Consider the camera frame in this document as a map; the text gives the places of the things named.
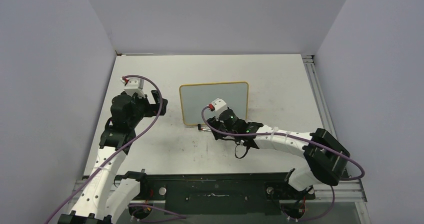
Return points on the aluminium rail right side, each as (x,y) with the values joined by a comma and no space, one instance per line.
(308,61)

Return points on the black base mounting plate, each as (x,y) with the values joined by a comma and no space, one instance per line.
(230,194)

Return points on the yellow framed whiteboard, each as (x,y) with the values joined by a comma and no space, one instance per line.
(194,97)

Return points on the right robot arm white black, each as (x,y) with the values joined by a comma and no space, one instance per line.
(324,155)

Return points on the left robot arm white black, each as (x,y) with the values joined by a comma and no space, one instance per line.
(96,205)

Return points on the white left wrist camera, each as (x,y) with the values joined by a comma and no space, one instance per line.
(133,85)

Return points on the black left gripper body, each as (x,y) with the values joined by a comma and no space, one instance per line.
(142,108)

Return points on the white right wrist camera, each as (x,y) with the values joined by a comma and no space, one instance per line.
(218,106)

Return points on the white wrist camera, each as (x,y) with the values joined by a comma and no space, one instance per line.
(133,85)
(218,106)

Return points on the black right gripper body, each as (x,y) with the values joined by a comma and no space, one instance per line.
(217,123)

